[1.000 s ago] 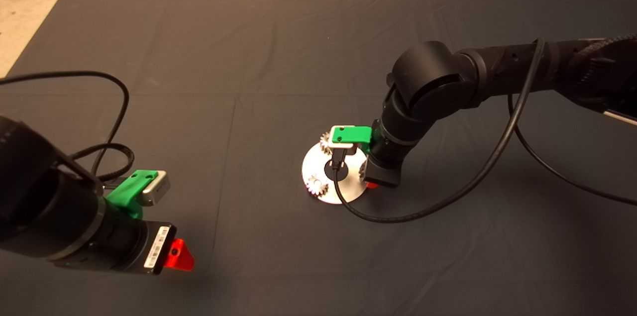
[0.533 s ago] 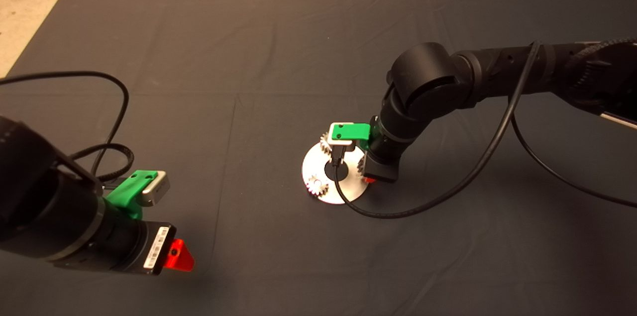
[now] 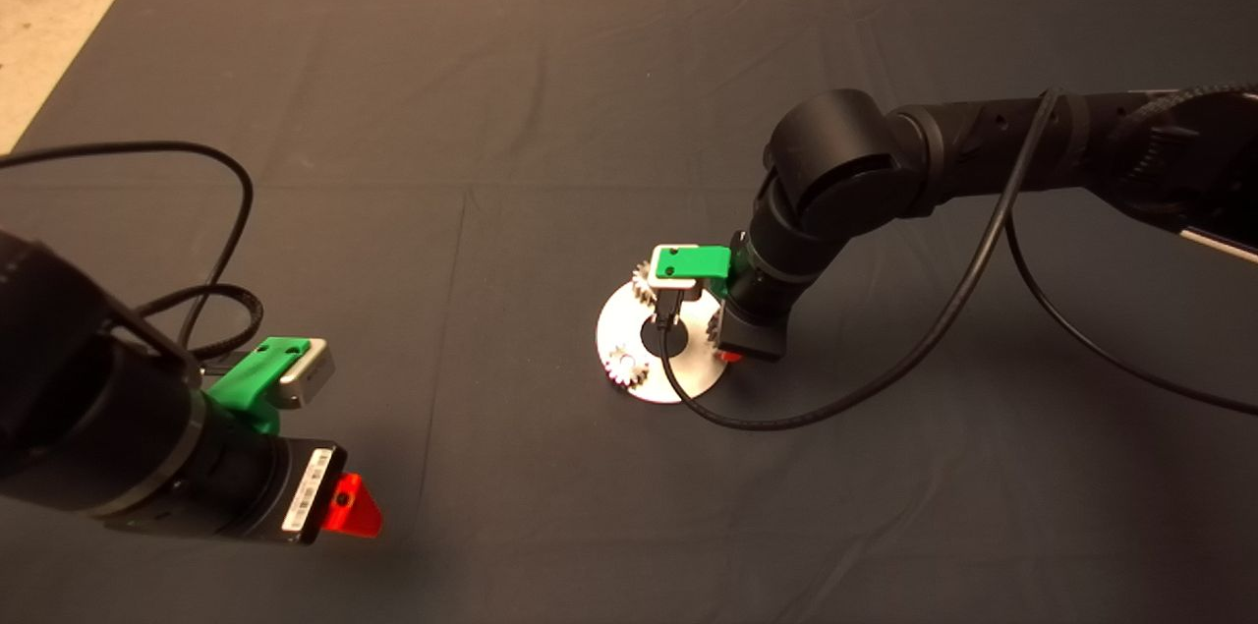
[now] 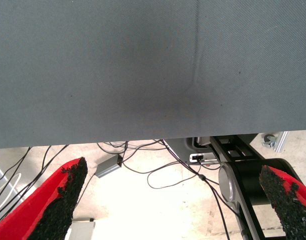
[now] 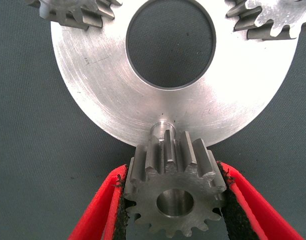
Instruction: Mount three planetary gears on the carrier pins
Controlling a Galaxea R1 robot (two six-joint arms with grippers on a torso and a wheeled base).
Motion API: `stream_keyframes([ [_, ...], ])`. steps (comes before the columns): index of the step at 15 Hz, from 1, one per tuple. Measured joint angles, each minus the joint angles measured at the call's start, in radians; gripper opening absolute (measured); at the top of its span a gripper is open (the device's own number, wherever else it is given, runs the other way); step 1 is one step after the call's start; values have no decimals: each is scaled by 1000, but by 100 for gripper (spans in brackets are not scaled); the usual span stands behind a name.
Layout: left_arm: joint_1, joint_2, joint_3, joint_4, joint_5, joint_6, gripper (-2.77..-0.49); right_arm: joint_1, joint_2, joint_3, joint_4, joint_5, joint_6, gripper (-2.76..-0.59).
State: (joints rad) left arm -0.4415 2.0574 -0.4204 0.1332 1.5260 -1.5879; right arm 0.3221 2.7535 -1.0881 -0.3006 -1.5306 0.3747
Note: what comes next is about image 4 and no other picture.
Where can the light grey metal box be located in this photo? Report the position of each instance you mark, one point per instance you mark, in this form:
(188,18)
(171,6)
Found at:
(80,230)

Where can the short aluminium profile piece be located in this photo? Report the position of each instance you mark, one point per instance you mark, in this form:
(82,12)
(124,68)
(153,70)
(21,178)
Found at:
(281,142)

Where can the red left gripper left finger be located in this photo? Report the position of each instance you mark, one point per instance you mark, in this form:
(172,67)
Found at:
(30,212)

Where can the small box with red light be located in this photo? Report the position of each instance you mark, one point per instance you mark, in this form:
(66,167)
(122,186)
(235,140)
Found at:
(108,167)

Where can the black frame with cylinder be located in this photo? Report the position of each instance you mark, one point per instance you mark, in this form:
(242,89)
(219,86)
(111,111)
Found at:
(248,180)

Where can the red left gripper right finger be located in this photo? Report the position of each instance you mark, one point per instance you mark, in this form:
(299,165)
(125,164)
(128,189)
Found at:
(295,212)

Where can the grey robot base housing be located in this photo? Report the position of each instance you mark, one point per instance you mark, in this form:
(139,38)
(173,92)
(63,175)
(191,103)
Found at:
(180,150)

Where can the dark grey table cloth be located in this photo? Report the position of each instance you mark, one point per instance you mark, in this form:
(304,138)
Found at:
(118,62)

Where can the grey caster wheel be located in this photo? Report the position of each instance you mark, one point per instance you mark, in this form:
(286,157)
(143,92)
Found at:
(269,142)

